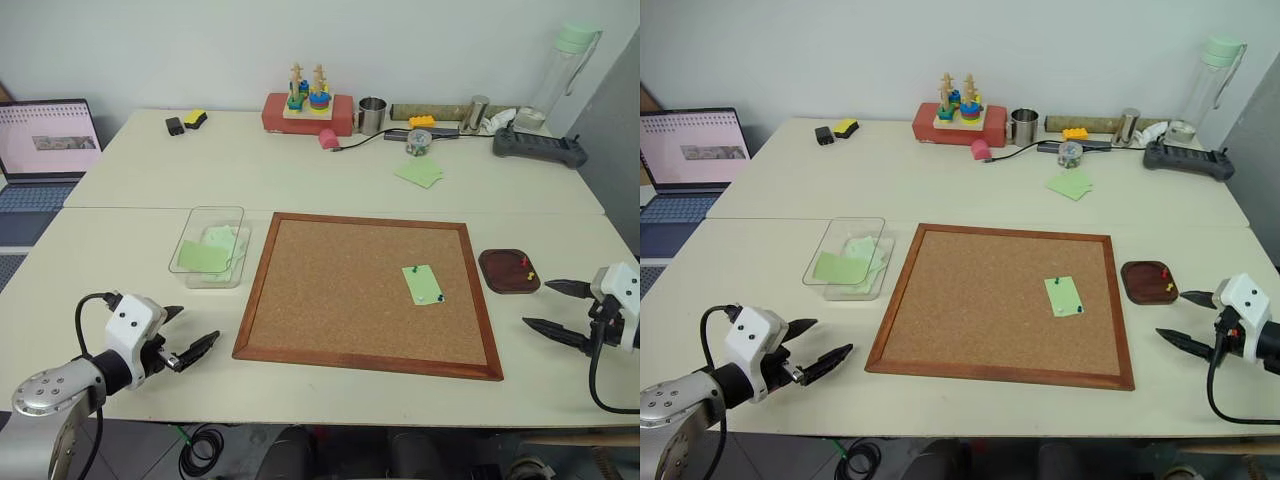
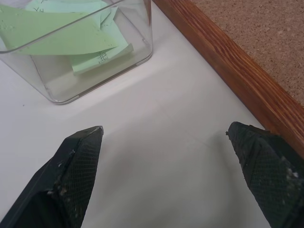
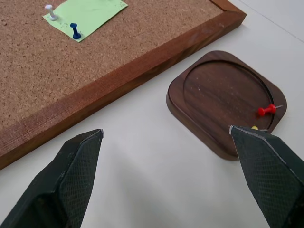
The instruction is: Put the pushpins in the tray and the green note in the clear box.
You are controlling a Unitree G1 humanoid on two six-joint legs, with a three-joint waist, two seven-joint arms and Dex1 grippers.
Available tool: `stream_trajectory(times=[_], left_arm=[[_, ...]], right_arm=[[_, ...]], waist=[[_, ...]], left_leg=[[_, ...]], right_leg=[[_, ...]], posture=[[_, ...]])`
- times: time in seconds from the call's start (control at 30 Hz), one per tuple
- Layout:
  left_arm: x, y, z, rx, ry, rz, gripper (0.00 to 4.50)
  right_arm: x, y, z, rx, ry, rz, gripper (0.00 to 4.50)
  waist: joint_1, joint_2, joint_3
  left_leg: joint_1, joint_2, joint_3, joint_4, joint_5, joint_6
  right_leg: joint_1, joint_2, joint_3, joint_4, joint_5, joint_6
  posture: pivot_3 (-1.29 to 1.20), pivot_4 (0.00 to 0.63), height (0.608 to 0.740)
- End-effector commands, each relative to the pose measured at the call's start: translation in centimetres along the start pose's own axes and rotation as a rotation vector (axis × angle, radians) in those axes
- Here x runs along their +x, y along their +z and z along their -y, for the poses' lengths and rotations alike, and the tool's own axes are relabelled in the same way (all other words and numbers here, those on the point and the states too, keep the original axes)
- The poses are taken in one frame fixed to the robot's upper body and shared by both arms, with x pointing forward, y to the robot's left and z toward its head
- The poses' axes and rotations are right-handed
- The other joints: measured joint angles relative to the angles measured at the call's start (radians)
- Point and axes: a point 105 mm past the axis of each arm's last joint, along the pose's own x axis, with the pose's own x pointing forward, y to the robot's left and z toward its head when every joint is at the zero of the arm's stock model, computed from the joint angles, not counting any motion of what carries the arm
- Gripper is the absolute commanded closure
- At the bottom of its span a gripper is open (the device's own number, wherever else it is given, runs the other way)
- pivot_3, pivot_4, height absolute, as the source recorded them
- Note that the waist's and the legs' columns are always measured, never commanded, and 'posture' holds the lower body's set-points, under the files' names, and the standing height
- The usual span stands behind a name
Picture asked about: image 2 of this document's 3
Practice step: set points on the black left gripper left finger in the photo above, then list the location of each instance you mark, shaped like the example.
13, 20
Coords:
71, 175

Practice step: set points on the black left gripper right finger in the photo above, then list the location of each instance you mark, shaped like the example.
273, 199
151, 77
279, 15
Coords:
266, 171

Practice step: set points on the green paper slips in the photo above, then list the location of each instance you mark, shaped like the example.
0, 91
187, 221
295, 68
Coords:
57, 33

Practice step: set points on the clear plastic box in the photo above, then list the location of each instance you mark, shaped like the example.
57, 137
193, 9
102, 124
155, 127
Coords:
78, 47

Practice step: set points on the green note with handwriting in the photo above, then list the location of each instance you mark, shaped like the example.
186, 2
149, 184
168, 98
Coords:
99, 59

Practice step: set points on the pale green paper note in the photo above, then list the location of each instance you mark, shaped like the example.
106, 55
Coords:
83, 7

